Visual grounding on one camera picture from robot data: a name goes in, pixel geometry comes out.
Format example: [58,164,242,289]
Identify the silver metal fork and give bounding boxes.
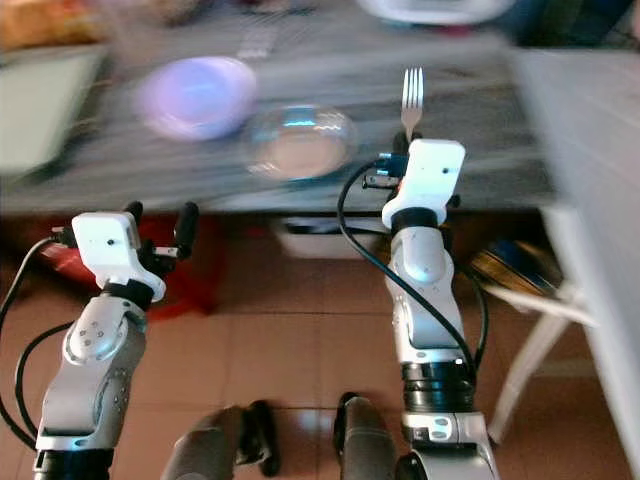
[400,67,426,143]

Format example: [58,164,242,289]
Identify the red plastic stool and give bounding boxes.
[48,232,223,313]

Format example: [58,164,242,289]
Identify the clear glass bowl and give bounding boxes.
[244,102,360,182]

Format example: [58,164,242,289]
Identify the white plastic box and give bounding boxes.
[270,219,363,262]

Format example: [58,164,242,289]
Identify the purple plastic bowl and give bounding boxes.
[134,54,259,142]

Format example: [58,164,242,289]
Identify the pale green tray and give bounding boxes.
[0,44,108,183]

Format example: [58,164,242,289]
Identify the white round appliance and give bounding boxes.
[354,0,518,27]

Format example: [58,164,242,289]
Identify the yellow blue round container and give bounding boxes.
[468,238,563,299]

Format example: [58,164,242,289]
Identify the white folding chair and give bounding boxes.
[488,48,640,476]

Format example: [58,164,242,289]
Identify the grey left robot leg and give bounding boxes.
[160,399,280,480]

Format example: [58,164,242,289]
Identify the grey robot leg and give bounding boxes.
[160,399,280,480]
[331,391,423,480]

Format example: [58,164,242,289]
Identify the orange brown food bag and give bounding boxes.
[0,0,103,51]

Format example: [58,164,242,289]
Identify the grey right robot leg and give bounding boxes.
[331,391,423,480]

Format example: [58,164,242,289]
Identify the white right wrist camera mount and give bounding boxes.
[380,138,467,231]

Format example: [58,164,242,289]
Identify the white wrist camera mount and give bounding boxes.
[71,211,165,301]
[380,138,467,231]

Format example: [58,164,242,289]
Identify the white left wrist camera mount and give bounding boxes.
[71,211,165,301]

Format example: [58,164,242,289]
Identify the long black right arm cable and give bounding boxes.
[337,160,473,353]

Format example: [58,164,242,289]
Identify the long black arm cable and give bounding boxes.
[0,236,77,323]
[337,160,473,353]

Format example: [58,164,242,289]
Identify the long black left arm cable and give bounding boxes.
[0,236,77,323]

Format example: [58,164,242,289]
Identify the short black right arm cable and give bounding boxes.
[458,258,491,373]

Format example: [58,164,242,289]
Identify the short black arm cable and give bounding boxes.
[458,258,491,373]
[13,320,77,449]

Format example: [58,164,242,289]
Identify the short black left arm cable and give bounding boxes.
[13,320,77,449]

